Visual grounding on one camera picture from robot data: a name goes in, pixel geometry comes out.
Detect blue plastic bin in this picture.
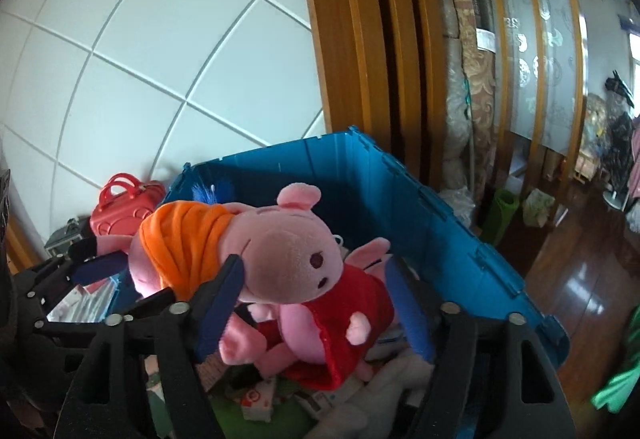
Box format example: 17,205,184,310
107,126,571,439

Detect white red carton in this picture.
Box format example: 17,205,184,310
235,378,277,422

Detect pink plush pig orange dress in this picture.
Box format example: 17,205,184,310
67,183,346,306

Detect patterned box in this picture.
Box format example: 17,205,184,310
521,189,557,226

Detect red toy suitcase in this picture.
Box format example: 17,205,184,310
90,173,166,237

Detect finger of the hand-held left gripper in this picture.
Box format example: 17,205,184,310
32,288,176,345
12,251,128,315

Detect pink plush pig red dress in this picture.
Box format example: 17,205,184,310
220,237,401,392

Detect wooden door frame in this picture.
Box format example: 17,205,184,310
295,0,446,192

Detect green cloth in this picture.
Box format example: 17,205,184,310
591,324,640,412

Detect green rolled mat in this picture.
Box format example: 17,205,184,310
487,188,522,247

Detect white cloth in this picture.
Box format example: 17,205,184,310
345,349,436,439

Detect blue fuzzy brush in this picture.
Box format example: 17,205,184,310
191,182,241,206

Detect frosted glass sliding door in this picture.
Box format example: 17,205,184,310
450,0,588,160

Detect light rolled carpet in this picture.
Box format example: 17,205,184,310
442,0,476,192

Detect patterned brown rolled carpet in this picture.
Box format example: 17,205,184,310
452,0,498,200

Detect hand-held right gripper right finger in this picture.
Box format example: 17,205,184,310
385,256,578,439

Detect white plastic bag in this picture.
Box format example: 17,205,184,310
440,186,478,232

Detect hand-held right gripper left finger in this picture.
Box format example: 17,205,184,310
55,254,246,439

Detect green packet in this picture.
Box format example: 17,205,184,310
210,366,311,439

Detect black gift bag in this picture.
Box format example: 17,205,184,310
45,216,92,261

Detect hanging clothes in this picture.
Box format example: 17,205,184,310
600,74,640,200

